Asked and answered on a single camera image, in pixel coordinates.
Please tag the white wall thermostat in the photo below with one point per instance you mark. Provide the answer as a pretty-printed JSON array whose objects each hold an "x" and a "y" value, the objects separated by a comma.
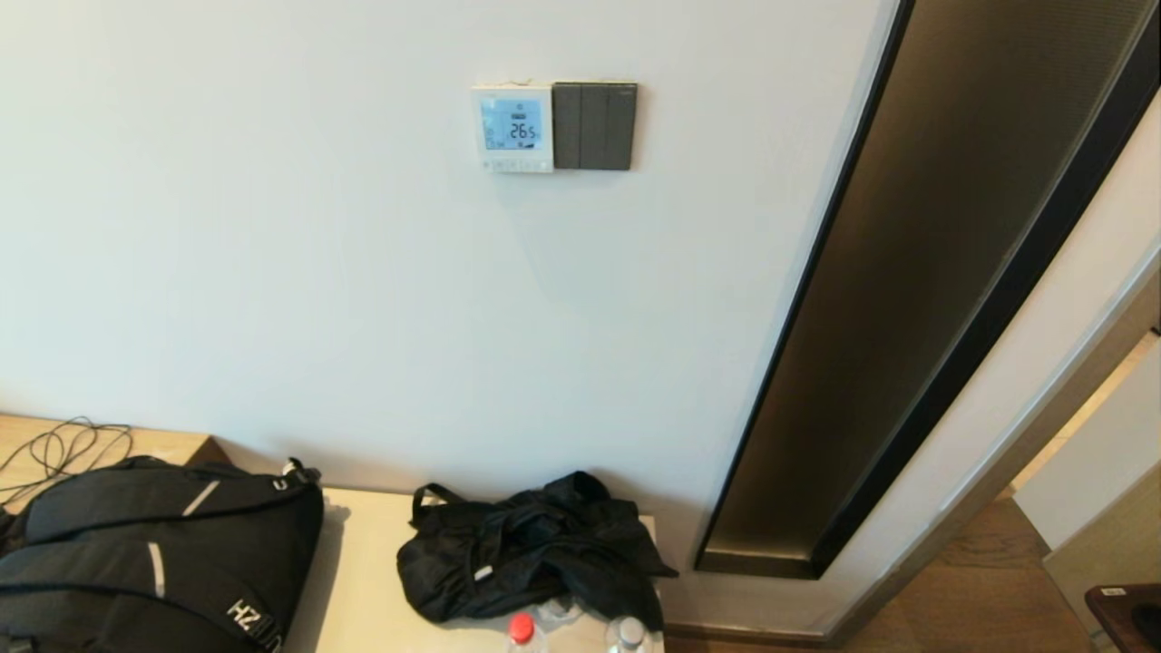
[{"x": 512, "y": 127}]

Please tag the black crumpled fabric bag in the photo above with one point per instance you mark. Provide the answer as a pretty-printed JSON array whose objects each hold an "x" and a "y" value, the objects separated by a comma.
[{"x": 526, "y": 553}]

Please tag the red cap water bottle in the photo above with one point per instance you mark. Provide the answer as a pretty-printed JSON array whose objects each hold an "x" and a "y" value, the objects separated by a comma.
[{"x": 521, "y": 628}]

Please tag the grey cap clear bottle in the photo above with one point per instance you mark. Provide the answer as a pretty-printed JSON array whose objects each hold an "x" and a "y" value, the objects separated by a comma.
[{"x": 630, "y": 635}]

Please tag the black backpack with white print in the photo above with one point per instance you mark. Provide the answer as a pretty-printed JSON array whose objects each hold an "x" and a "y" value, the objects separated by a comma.
[{"x": 136, "y": 562}]

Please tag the dark brown wooden table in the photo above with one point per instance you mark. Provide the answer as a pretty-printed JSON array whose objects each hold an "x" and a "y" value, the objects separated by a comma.
[{"x": 1129, "y": 617}]

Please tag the dark grey wall switch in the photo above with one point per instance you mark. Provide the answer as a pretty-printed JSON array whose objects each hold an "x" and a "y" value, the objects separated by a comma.
[{"x": 594, "y": 127}]

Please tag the grey door frame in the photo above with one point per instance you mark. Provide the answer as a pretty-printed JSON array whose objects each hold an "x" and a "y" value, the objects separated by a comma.
[{"x": 1043, "y": 424}]

